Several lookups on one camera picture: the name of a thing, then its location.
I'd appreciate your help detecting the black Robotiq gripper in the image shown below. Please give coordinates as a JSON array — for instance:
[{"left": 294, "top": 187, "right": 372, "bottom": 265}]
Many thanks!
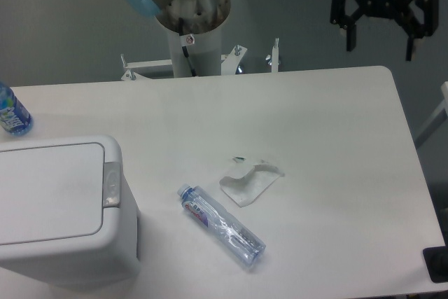
[{"left": 330, "top": 0, "right": 440, "bottom": 61}]

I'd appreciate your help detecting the grey trash can push button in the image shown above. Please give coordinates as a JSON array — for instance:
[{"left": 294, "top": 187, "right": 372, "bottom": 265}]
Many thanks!
[{"left": 102, "top": 162, "right": 122, "bottom": 208}]

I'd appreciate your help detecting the white trash can lid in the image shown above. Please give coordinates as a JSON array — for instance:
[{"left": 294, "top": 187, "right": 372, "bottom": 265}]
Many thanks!
[{"left": 1, "top": 144, "right": 104, "bottom": 245}]

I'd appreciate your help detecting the white trash can body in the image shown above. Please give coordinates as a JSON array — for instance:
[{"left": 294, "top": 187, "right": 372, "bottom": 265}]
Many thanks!
[{"left": 1, "top": 135, "right": 141, "bottom": 286}]

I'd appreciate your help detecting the white stand at right edge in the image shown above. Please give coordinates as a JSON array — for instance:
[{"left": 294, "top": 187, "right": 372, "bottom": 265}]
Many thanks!
[{"left": 414, "top": 81, "right": 447, "bottom": 148}]

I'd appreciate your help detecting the small green wrapper scrap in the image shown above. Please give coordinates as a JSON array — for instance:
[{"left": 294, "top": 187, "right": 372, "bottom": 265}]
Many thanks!
[{"left": 233, "top": 156, "right": 246, "bottom": 162}]

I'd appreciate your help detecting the torn white paper wrapper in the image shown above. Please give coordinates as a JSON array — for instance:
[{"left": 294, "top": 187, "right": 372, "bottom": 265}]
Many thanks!
[{"left": 218, "top": 158, "right": 284, "bottom": 208}]

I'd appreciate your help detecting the black clamp at table edge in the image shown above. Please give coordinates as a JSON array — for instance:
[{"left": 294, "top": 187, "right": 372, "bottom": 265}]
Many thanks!
[{"left": 423, "top": 246, "right": 447, "bottom": 284}]

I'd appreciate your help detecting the crushed clear plastic bottle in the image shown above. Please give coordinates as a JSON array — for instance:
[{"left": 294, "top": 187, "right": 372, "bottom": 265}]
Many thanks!
[{"left": 177, "top": 184, "right": 266, "bottom": 268}]

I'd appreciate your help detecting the blue water bottle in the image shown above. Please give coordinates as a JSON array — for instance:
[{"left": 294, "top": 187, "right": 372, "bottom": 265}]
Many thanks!
[{"left": 1, "top": 83, "right": 34, "bottom": 137}]

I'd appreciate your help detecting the white pedestal base frame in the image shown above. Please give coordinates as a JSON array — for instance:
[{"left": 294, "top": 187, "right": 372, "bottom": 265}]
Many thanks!
[{"left": 120, "top": 37, "right": 281, "bottom": 81}]

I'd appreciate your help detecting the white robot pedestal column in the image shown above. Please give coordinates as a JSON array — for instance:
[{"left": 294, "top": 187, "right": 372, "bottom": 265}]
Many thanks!
[{"left": 154, "top": 0, "right": 232, "bottom": 78}]

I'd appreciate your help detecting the black cable on pedestal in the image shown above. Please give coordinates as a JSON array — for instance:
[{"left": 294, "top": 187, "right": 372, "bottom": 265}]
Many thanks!
[{"left": 177, "top": 17, "right": 197, "bottom": 78}]

